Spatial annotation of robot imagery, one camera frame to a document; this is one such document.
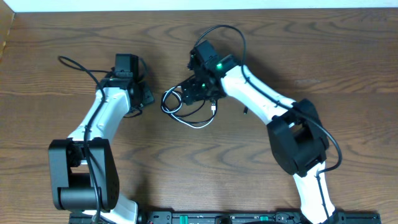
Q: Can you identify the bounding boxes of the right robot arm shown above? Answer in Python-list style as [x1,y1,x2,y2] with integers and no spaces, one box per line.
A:
[182,53,336,223]

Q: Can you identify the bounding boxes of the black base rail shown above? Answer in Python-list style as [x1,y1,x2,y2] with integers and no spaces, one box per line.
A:
[68,210,381,224]

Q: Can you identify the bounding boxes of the black usb cable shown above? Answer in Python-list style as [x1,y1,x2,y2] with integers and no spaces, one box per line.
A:
[160,82,249,125]

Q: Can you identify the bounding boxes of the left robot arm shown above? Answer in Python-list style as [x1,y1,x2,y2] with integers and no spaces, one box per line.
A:
[48,54,154,223]

